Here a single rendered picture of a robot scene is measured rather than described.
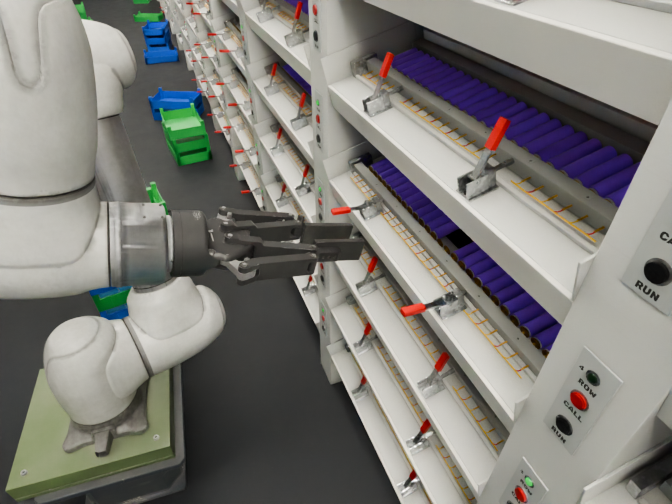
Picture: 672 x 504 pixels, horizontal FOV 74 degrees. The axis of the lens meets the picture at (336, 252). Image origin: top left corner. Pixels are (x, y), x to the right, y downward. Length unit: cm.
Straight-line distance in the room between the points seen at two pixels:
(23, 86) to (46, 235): 13
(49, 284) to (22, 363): 138
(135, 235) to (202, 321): 65
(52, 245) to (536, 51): 45
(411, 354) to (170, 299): 54
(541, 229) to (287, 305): 133
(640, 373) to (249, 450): 114
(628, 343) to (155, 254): 43
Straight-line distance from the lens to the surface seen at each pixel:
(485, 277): 68
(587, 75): 40
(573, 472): 55
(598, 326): 43
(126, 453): 119
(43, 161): 43
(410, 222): 77
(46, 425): 132
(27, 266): 48
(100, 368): 107
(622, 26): 40
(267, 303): 174
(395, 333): 89
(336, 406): 145
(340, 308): 121
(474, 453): 78
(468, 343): 64
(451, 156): 61
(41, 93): 41
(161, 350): 110
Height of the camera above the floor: 123
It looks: 39 degrees down
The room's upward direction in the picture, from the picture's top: straight up
